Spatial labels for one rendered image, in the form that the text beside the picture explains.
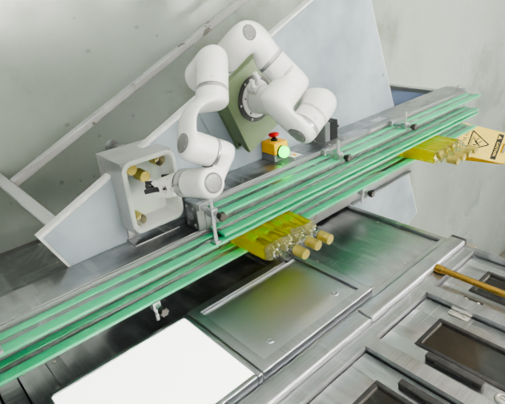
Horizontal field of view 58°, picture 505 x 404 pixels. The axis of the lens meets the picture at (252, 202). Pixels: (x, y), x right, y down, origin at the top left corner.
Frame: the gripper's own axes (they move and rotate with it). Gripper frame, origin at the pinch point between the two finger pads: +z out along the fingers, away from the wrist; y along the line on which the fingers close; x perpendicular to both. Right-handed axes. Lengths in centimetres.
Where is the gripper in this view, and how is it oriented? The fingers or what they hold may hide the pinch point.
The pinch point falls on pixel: (158, 183)
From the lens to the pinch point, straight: 132.9
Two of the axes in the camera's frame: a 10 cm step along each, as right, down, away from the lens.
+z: -6.2, -0.3, 7.9
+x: -2.7, -9.3, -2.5
